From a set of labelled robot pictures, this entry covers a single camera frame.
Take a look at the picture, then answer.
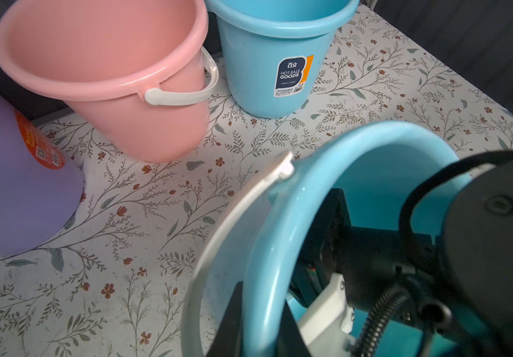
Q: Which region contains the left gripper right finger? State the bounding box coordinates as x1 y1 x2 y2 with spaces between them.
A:
276 302 311 357

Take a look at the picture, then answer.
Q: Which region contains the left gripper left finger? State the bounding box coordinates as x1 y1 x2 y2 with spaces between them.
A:
206 282 243 357

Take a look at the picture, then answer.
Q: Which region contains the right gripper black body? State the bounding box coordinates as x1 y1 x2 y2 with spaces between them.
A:
289 188 433 312

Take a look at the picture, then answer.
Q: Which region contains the blue bucket white handle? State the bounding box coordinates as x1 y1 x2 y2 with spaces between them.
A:
181 121 458 356

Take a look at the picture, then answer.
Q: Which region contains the blue bucket with label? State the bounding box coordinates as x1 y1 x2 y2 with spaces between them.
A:
206 0 359 118

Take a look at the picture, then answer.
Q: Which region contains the purple plastic bucket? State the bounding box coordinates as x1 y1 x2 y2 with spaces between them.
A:
0 96 84 257

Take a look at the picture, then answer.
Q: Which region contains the pink plastic bucket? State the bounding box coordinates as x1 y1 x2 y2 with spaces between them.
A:
0 0 219 163

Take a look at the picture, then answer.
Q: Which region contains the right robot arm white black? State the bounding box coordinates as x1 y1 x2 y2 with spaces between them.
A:
289 150 513 356

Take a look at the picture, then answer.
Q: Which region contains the floral patterned table mat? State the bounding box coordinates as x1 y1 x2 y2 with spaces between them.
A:
0 5 513 356

